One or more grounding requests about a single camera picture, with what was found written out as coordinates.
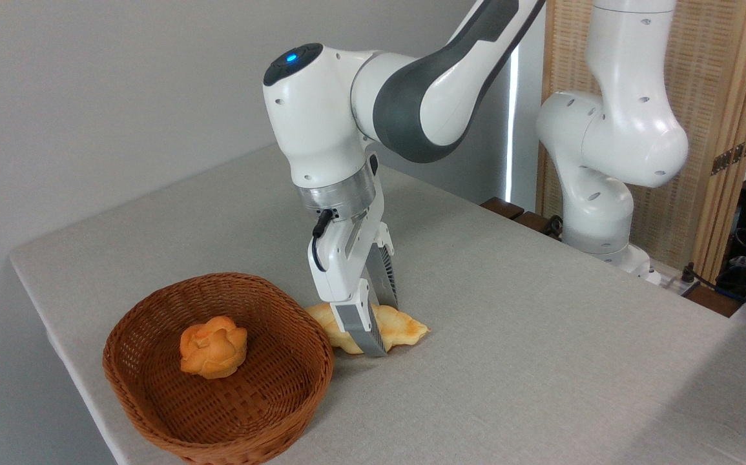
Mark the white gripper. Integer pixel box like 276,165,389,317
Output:
308,190,400,358

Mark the long leaf-shaped bread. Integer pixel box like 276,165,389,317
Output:
304,301,431,355

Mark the round orange bread bun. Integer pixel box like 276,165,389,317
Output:
180,316,249,380

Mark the brown wicker basket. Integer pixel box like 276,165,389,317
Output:
103,273,335,465

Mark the grey tablecloth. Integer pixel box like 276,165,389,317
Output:
10,143,746,465

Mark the dark brown wooden board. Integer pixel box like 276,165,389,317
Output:
480,196,743,318

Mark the dark metal screen hinge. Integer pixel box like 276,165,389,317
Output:
710,137,746,176

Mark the wooden rattan folding screen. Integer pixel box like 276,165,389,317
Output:
536,0,746,282

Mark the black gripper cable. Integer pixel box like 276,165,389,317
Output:
310,208,338,272

